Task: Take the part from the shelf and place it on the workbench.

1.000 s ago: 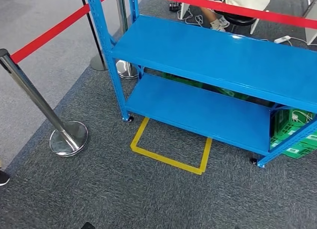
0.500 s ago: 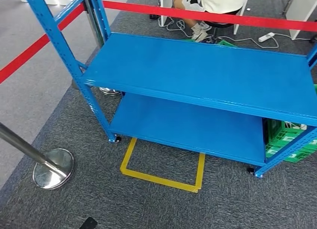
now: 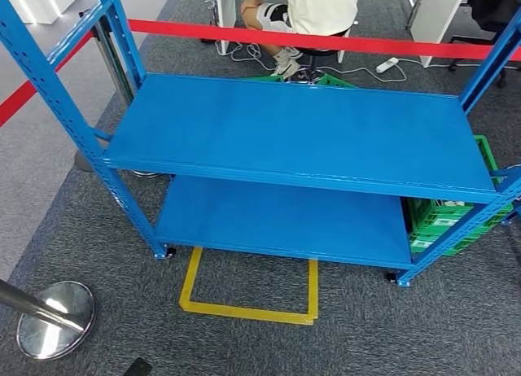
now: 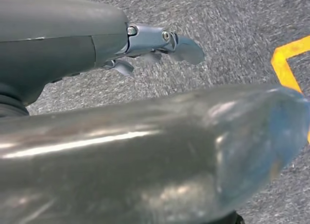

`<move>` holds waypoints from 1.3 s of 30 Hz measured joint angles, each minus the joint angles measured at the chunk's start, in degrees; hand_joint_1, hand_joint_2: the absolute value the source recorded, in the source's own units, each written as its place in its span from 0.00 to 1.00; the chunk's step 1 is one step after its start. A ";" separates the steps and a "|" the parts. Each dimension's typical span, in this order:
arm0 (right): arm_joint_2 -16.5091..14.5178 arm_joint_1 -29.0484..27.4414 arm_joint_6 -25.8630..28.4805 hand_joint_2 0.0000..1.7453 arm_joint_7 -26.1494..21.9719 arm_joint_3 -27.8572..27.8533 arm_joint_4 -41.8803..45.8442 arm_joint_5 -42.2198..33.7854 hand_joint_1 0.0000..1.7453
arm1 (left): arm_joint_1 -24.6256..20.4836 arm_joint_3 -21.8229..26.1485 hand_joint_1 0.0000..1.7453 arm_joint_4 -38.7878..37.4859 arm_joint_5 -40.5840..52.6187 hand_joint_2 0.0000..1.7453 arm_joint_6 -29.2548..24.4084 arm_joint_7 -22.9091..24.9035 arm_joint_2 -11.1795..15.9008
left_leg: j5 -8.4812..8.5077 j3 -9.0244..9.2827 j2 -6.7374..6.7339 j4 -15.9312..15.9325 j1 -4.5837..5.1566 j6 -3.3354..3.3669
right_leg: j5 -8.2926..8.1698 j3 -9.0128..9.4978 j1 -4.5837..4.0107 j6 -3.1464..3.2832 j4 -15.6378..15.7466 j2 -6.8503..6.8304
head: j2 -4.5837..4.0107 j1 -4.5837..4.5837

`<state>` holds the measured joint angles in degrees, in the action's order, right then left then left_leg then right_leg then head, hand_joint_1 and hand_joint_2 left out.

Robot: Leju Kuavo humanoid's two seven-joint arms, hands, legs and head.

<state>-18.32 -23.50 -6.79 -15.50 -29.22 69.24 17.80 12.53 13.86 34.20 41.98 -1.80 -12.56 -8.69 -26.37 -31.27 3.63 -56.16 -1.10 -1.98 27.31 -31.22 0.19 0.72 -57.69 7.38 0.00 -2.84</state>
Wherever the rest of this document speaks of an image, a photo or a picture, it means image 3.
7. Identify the red barrier belt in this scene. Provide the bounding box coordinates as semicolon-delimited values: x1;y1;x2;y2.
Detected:
128;18;521;63
0;31;94;130

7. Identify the grey metal desk frame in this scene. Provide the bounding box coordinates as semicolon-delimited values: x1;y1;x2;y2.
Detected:
394;0;425;30

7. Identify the blue metal shelf rack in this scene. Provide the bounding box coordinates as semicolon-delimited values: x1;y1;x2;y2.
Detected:
500;203;521;227
0;0;521;288

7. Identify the green plastic crate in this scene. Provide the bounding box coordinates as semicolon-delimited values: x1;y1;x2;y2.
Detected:
401;135;514;241
408;230;486;258
316;72;359;89
244;74;285;84

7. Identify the white cable bundle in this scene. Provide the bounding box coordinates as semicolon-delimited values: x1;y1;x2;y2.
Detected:
205;0;279;72

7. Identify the black round stool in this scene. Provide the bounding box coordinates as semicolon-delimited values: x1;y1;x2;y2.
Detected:
291;31;351;84

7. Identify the white desk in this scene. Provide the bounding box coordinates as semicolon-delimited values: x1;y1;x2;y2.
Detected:
410;0;470;69
214;0;237;55

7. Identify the person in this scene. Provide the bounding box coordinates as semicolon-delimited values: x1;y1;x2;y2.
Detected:
239;0;358;80

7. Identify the black office chair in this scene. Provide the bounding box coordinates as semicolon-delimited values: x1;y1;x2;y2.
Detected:
447;0;521;90

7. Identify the white power strip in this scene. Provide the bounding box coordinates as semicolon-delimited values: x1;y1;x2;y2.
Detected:
375;56;400;74

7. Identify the white display counter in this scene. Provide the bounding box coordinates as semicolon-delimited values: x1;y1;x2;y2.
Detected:
0;0;85;26

